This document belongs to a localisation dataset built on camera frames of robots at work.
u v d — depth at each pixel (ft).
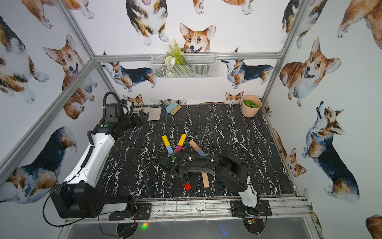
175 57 2.68
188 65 3.01
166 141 3.29
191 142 3.22
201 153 3.10
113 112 1.95
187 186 2.68
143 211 2.42
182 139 3.29
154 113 3.81
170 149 3.12
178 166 1.84
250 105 3.49
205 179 2.75
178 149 3.13
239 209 2.40
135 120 2.35
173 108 3.90
